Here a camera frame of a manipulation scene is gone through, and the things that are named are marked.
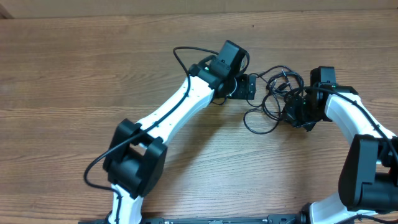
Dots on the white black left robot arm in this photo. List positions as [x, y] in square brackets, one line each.
[136, 156]

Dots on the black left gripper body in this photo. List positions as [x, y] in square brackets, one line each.
[243, 89]

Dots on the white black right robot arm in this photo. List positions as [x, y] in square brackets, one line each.
[367, 185]

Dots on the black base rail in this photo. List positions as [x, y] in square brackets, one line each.
[217, 220]

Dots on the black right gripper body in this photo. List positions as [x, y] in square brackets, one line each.
[301, 114]

